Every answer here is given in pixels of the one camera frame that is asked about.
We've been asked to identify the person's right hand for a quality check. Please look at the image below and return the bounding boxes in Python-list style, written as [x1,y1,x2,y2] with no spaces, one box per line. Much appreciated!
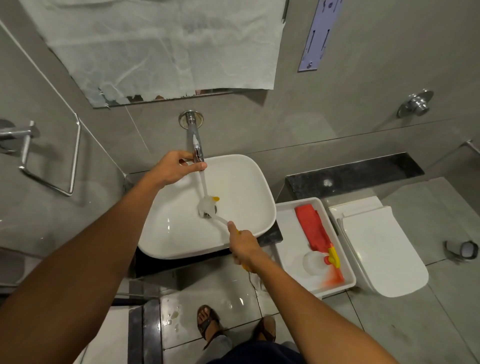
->
[227,220,263,268]

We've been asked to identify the person's left hand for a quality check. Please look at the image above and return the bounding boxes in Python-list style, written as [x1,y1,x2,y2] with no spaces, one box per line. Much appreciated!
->
[149,150,208,187]

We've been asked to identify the clear brush with yellow tip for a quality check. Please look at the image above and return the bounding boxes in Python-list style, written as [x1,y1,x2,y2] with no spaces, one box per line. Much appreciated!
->
[197,195,251,272]

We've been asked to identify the chrome wall faucet spout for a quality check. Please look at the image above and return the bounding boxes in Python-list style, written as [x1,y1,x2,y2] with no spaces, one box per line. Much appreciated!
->
[178,110,206,164]

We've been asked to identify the person's left forearm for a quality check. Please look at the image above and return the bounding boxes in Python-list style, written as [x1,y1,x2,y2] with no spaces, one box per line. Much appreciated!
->
[0,170,166,364]

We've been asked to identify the person's right forearm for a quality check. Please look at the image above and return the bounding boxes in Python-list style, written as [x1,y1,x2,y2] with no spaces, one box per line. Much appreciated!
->
[247,252,400,364]

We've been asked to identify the black vanity counter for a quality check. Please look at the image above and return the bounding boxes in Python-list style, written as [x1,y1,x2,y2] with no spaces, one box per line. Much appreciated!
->
[133,220,284,279]

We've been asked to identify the white ceramic sink basin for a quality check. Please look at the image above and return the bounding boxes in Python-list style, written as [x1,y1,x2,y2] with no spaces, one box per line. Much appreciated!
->
[137,154,277,260]

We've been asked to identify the white plastic tray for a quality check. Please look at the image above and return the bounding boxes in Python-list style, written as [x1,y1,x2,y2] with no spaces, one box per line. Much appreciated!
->
[275,197,357,299]

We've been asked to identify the red cloth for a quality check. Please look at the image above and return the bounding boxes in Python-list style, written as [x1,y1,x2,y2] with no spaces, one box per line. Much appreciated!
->
[294,204,334,253]

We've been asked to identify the white spray bottle yellow trigger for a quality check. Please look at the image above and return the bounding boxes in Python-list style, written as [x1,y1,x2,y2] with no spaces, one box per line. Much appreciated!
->
[303,243,345,290]

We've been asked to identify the brown sandal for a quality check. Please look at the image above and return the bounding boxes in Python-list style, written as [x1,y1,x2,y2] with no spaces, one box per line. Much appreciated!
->
[252,316,277,344]
[196,304,223,341]

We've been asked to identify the dark blue shorts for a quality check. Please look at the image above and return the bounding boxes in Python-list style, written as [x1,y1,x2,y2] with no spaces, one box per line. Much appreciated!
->
[202,335,306,364]

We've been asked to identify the white crumpled paper sheet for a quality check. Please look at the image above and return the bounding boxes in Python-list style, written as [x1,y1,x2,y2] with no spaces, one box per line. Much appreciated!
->
[18,0,288,106]

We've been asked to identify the black stone ledge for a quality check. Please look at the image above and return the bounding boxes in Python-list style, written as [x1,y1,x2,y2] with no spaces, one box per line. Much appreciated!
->
[285,152,425,202]

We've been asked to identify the white toilet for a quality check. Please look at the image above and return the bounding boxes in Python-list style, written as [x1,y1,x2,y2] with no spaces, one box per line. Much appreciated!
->
[328,195,430,299]

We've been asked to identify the wall mirror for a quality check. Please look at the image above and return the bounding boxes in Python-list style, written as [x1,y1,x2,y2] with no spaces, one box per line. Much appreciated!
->
[17,0,290,109]

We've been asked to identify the chrome towel ring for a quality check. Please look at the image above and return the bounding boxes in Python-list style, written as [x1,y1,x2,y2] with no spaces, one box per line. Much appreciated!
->
[0,112,82,197]

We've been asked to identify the purple wall sign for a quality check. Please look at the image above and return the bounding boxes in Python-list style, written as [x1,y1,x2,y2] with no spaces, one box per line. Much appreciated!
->
[298,0,344,73]

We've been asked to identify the chrome wall valve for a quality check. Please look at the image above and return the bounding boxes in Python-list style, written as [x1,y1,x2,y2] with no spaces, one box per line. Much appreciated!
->
[397,89,434,119]

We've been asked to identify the chrome wall holder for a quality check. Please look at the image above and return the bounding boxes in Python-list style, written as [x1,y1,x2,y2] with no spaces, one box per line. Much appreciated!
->
[451,139,480,157]

